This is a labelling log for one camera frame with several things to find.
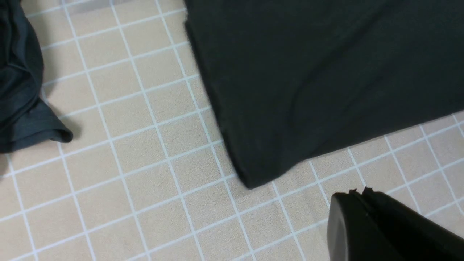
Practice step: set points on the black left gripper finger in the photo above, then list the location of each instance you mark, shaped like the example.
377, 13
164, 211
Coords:
372, 226

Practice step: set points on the dark gray long-sleeve top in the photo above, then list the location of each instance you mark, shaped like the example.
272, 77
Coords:
289, 80

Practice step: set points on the beige checkered tablecloth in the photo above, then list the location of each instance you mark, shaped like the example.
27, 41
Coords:
146, 176

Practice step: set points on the dark teal garment in pile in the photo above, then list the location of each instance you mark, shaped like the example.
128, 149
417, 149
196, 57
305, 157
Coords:
25, 119

